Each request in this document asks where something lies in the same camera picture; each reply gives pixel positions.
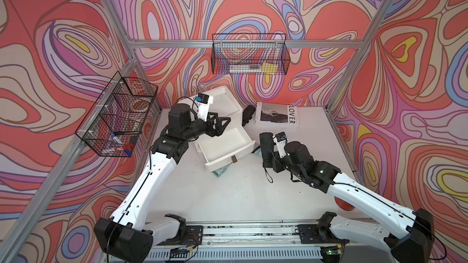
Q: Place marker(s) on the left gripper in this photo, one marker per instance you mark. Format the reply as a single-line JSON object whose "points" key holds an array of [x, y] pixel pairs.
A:
{"points": [[217, 131]]}

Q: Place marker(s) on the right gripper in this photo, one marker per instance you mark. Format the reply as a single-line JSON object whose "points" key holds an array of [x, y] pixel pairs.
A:
{"points": [[276, 161]]}

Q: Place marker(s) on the black umbrella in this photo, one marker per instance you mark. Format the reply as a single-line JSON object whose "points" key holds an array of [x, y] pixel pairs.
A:
{"points": [[267, 147], [247, 115]]}

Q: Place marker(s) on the white drawer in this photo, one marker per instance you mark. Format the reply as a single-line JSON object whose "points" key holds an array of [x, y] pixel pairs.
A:
{"points": [[217, 151]]}

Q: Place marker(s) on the white drawer cabinet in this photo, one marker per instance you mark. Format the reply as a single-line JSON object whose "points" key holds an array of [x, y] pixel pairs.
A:
{"points": [[225, 105]]}

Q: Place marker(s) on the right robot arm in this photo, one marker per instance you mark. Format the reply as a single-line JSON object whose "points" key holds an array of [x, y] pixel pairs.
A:
{"points": [[405, 233]]}

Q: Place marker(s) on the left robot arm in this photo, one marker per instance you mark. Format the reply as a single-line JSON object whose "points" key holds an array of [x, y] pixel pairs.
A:
{"points": [[124, 234]]}

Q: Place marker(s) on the mint umbrella upper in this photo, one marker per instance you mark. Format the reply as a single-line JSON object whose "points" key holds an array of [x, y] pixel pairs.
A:
{"points": [[257, 150]]}

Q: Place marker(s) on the mint umbrella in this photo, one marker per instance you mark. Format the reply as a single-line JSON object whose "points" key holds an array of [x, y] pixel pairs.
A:
{"points": [[217, 173], [257, 150]]}

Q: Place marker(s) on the mint umbrella lower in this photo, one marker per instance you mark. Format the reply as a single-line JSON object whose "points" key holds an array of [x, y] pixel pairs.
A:
{"points": [[217, 173]]}

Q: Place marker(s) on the LOVER book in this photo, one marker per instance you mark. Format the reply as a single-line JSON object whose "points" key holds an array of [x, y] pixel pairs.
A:
{"points": [[272, 113]]}

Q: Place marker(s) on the yellow item in basket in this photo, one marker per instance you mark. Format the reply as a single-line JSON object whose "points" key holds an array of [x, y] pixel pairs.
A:
{"points": [[269, 68]]}

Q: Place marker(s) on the red metal cup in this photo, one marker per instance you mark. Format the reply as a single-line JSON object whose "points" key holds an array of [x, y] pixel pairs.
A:
{"points": [[344, 205]]}

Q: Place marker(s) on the blue red marker in basket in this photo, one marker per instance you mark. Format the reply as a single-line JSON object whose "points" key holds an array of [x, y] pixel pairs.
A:
{"points": [[119, 146]]}

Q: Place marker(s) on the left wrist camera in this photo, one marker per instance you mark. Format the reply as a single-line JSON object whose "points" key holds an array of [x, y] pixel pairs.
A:
{"points": [[203, 103]]}

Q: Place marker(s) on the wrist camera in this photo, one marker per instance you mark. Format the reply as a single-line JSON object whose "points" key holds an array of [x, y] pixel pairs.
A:
{"points": [[280, 141], [203, 103]]}

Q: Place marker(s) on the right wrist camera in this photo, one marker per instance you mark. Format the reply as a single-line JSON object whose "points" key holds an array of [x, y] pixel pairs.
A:
{"points": [[280, 141]]}

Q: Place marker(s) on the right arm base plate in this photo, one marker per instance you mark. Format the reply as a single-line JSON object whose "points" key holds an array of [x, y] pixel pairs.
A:
{"points": [[319, 233]]}

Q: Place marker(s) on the black wire basket back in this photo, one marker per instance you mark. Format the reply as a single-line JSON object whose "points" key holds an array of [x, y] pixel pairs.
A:
{"points": [[244, 53]]}

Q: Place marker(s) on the black wire basket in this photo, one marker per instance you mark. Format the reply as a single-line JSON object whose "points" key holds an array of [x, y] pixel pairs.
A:
{"points": [[121, 109], [244, 53]]}

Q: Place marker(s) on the black wire basket left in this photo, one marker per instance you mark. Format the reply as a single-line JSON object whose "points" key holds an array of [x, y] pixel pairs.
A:
{"points": [[121, 109]]}

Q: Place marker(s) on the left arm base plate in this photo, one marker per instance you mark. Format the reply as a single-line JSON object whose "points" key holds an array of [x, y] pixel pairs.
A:
{"points": [[185, 234]]}

